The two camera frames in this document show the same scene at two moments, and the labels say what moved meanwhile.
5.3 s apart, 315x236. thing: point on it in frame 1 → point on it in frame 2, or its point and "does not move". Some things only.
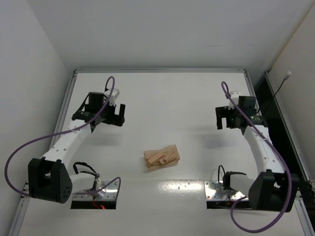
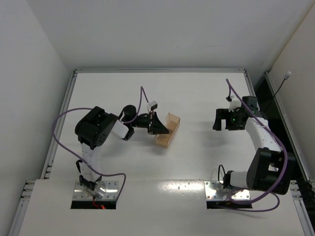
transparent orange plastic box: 166,157 → 173,124
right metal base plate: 214,191 does not move
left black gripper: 114,117 → 151,123
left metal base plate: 111,192 does not move
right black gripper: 223,117 does not move
